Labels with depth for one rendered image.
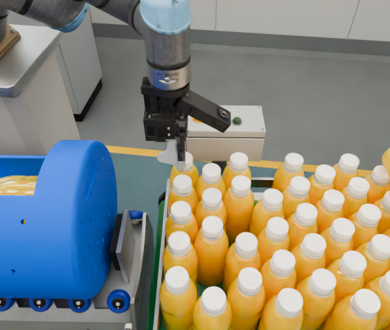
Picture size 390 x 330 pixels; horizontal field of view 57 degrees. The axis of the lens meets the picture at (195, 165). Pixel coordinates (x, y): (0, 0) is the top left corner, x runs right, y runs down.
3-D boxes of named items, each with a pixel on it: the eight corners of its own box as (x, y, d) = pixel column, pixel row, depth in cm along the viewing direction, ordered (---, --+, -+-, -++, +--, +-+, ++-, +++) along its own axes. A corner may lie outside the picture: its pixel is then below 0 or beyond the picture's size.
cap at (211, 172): (212, 165, 79) (213, 160, 78) (224, 176, 77) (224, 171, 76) (198, 173, 78) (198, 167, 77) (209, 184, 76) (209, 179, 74)
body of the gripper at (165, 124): (150, 120, 76) (144, 69, 68) (190, 120, 76) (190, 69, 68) (146, 145, 71) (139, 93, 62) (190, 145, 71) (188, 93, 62)
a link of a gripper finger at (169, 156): (158, 171, 79) (156, 134, 73) (186, 171, 79) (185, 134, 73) (157, 179, 76) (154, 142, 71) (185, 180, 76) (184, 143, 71)
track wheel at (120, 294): (108, 287, 70) (105, 293, 68) (131, 288, 70) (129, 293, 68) (108, 309, 70) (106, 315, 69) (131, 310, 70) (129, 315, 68)
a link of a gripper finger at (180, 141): (177, 152, 76) (176, 115, 71) (186, 152, 76) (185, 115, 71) (176, 165, 72) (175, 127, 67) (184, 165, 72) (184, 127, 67)
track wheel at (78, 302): (69, 287, 70) (65, 292, 68) (92, 287, 70) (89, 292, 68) (70, 309, 71) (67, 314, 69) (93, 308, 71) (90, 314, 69)
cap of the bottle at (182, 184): (169, 184, 76) (169, 178, 74) (186, 177, 77) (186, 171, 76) (178, 196, 73) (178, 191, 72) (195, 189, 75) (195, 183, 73)
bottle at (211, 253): (219, 256, 83) (224, 211, 71) (229, 283, 78) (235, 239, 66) (190, 263, 82) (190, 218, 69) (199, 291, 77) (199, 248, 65)
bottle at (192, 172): (169, 219, 90) (165, 172, 78) (174, 198, 95) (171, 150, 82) (197, 222, 90) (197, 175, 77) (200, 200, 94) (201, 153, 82)
